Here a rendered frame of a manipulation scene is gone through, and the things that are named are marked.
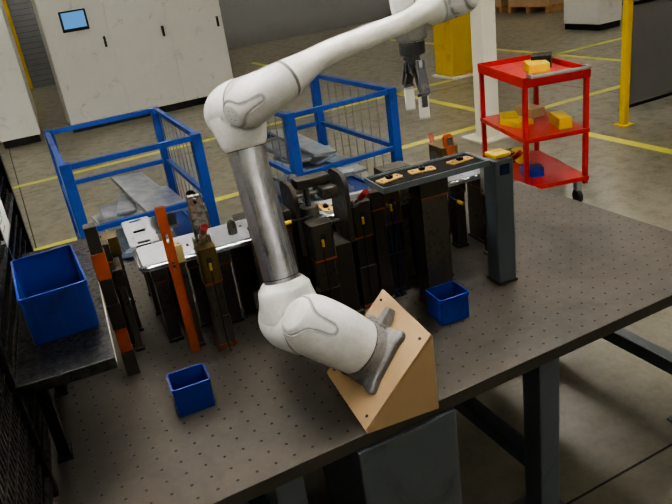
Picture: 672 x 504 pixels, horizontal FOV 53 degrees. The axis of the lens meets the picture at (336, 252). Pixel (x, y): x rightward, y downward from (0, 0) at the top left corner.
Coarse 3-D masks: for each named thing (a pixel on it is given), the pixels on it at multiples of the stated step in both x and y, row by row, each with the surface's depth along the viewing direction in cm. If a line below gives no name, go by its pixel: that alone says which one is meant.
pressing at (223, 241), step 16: (464, 176) 250; (352, 192) 251; (224, 224) 238; (240, 224) 236; (176, 240) 230; (224, 240) 224; (240, 240) 221; (144, 256) 221; (160, 256) 219; (192, 256) 215
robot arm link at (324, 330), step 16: (304, 304) 169; (320, 304) 169; (336, 304) 172; (288, 320) 171; (304, 320) 167; (320, 320) 167; (336, 320) 168; (352, 320) 172; (368, 320) 178; (288, 336) 170; (304, 336) 167; (320, 336) 167; (336, 336) 168; (352, 336) 170; (368, 336) 173; (304, 352) 170; (320, 352) 169; (336, 352) 169; (352, 352) 171; (368, 352) 173; (336, 368) 175; (352, 368) 174
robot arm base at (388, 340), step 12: (384, 312) 182; (384, 324) 181; (384, 336) 177; (396, 336) 176; (384, 348) 176; (396, 348) 176; (372, 360) 174; (384, 360) 175; (360, 372) 176; (372, 372) 176; (384, 372) 175; (360, 384) 179; (372, 384) 175
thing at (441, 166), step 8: (440, 160) 218; (448, 160) 217; (472, 160) 214; (480, 160) 213; (408, 168) 215; (416, 168) 214; (440, 168) 211; (448, 168) 210; (384, 176) 211; (408, 176) 208; (416, 176) 207; (424, 176) 206; (384, 184) 204; (392, 184) 203
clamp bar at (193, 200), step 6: (186, 192) 205; (192, 192) 205; (186, 198) 203; (192, 198) 202; (198, 198) 203; (192, 204) 203; (198, 204) 204; (192, 210) 204; (198, 210) 205; (192, 216) 205; (198, 216) 205; (192, 222) 206; (198, 222) 206; (204, 222) 207; (198, 228) 207; (198, 240) 209
